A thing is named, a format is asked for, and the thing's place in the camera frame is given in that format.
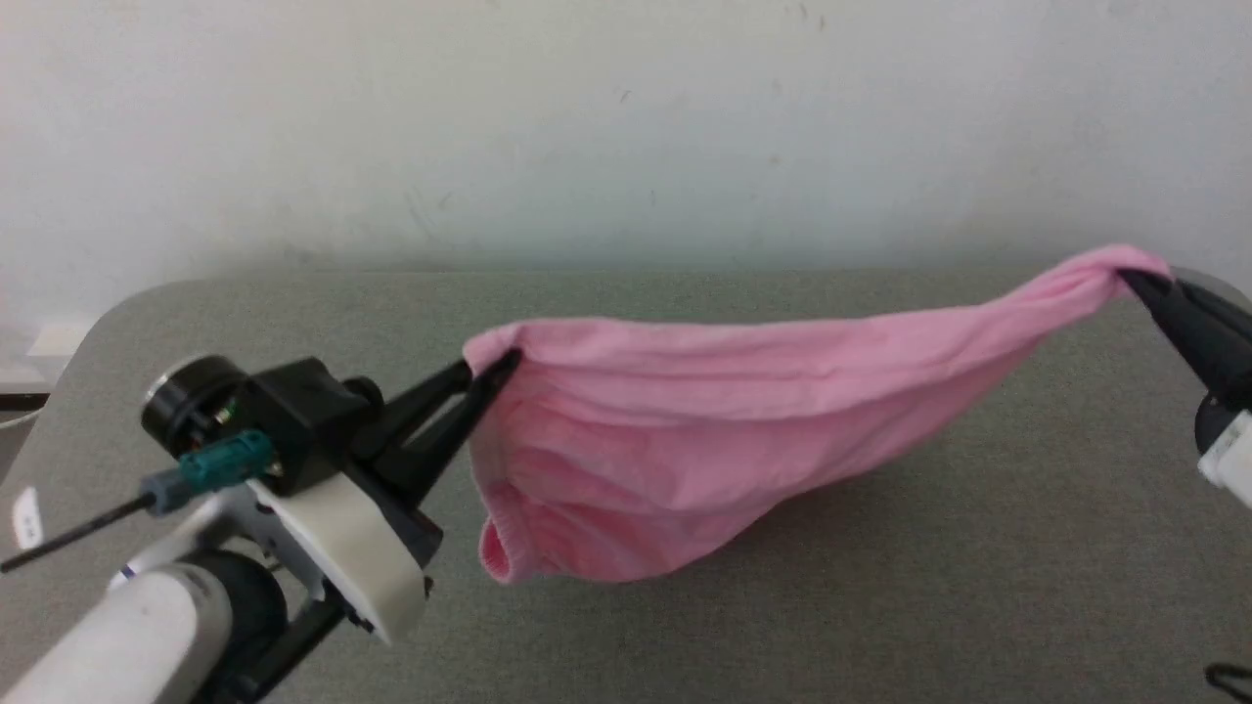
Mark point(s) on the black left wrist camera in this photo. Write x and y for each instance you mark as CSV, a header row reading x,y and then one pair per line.
x,y
293,411

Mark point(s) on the grey fabric work surface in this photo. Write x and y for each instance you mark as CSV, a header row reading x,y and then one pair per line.
x,y
880,606

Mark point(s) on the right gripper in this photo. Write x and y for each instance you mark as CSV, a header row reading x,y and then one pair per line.
x,y
1230,460

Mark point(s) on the small white sticker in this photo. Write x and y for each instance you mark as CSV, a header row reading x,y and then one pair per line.
x,y
27,518

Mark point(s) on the pink knit garment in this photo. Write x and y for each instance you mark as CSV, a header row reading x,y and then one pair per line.
x,y
685,440

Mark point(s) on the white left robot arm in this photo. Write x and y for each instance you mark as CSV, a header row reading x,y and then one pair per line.
x,y
117,645

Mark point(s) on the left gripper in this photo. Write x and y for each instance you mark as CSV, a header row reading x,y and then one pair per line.
x,y
352,548

